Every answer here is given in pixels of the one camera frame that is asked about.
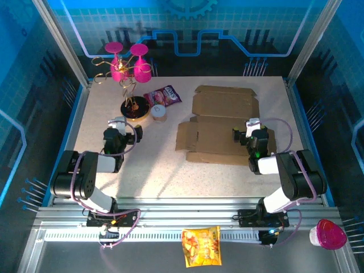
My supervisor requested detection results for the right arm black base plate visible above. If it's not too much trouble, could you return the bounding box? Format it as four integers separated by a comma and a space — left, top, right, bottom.
237, 209, 289, 228

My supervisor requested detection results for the white cup pink lid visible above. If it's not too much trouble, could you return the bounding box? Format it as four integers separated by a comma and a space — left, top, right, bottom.
309, 218, 348, 250

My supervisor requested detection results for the aluminium frame front beam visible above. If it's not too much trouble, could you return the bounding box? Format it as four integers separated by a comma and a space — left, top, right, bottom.
33, 196, 344, 237

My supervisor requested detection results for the yellow snack bag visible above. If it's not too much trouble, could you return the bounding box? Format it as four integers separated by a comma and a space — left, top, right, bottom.
181, 226, 222, 268

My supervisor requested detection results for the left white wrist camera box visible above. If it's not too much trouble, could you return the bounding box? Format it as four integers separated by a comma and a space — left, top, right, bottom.
107, 117, 127, 136

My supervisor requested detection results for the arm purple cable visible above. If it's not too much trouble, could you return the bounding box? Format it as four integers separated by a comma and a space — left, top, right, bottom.
260, 117, 318, 247
69, 118, 142, 250

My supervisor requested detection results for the brown cardboard paper box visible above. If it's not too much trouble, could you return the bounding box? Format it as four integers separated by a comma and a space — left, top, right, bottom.
175, 84, 278, 167

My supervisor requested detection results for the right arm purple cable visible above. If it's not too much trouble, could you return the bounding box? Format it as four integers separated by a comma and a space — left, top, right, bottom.
260, 117, 318, 247

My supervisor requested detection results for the aluminium frame post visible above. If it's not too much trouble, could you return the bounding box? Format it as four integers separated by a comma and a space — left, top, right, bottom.
285, 0, 344, 86
31, 0, 92, 88

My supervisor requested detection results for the small tin can white lid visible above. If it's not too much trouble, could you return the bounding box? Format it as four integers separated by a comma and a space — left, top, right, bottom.
150, 104, 168, 123

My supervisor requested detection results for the white slotted cable duct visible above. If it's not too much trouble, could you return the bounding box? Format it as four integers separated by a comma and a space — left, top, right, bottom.
44, 230, 262, 242

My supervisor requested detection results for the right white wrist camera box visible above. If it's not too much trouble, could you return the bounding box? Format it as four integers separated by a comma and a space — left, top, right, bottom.
246, 118, 261, 137

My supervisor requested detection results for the pink wine glass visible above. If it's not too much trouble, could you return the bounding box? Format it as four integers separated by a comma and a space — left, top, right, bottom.
130, 43, 152, 84
104, 42, 127, 83

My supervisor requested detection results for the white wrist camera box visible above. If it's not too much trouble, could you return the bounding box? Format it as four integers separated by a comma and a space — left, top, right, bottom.
107, 117, 127, 136
246, 118, 261, 137

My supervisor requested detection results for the gold wire glass holder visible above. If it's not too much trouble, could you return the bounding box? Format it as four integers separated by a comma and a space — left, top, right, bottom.
91, 55, 152, 122

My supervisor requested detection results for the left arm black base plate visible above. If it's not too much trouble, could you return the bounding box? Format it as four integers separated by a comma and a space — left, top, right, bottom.
85, 209, 143, 228

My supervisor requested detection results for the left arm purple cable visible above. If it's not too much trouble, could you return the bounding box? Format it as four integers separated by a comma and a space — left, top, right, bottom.
69, 118, 142, 250

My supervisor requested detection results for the purple snack packet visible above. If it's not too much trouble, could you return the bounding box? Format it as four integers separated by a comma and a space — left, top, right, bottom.
143, 84, 182, 108

